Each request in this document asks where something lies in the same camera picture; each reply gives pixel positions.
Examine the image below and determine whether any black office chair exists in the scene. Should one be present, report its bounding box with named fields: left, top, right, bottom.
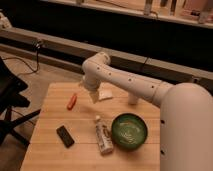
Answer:
left=0, top=57, right=40, bottom=146

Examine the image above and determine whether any black rectangular remote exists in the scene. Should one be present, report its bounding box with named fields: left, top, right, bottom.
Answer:
left=56, top=126, right=75, bottom=148

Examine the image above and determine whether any black cable on floor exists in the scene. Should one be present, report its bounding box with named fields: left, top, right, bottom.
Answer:
left=2, top=39, right=44, bottom=76

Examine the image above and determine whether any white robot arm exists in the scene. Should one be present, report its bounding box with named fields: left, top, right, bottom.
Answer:
left=82, top=52, right=213, bottom=171

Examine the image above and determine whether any green bowl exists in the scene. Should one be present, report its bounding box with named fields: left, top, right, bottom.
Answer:
left=111, top=113, right=148, bottom=151

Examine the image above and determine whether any wooden table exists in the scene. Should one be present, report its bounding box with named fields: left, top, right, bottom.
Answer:
left=21, top=83, right=160, bottom=171

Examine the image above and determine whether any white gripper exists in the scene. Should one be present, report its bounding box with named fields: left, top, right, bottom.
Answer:
left=79, top=75, right=101, bottom=103

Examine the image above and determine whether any white paper cup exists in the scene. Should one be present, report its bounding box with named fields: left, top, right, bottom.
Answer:
left=128, top=93, right=138, bottom=105

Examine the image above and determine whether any white tube bottle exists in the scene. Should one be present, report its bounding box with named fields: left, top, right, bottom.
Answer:
left=95, top=116, right=113, bottom=155

